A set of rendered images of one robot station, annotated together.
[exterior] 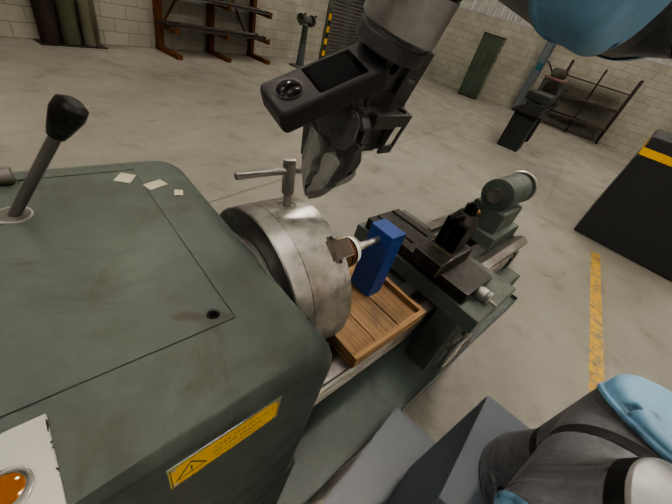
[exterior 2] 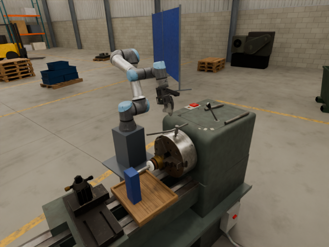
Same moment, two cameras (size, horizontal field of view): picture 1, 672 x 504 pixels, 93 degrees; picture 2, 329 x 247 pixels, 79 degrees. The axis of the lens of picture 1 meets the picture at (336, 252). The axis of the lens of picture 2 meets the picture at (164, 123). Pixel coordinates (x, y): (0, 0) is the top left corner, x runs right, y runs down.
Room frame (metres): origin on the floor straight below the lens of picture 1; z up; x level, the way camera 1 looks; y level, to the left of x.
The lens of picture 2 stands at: (1.62, 0.29, 1.89)
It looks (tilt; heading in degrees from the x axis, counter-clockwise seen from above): 26 degrees down; 193
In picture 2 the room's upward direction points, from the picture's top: 2 degrees counter-clockwise
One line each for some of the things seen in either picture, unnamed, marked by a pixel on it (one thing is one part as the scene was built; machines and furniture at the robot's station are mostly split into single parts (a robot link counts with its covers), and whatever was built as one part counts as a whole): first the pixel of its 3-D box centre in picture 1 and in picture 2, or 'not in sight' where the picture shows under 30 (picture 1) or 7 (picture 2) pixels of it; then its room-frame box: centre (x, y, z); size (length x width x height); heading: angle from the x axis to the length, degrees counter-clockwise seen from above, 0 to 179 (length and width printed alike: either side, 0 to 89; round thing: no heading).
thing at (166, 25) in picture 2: not in sight; (163, 45); (-6.27, -1.43, 1.18); 4.12 x 0.80 x 2.35; 26
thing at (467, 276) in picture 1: (425, 250); (90, 214); (0.95, -0.30, 0.95); 0.43 x 0.18 x 0.04; 52
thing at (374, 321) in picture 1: (348, 293); (143, 193); (0.69, -0.07, 0.89); 0.36 x 0.30 x 0.04; 52
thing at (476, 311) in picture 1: (431, 260); (82, 223); (0.98, -0.35, 0.90); 0.53 x 0.30 x 0.06; 52
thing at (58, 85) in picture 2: not in sight; (59, 73); (-4.74, -4.98, 0.39); 1.20 x 0.80 x 0.79; 162
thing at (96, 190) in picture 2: (442, 253); (89, 199); (0.89, -0.33, 1.00); 0.20 x 0.10 x 0.05; 142
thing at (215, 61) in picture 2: not in sight; (211, 64); (-7.82, 0.43, 0.22); 1.25 x 0.86 x 0.44; 157
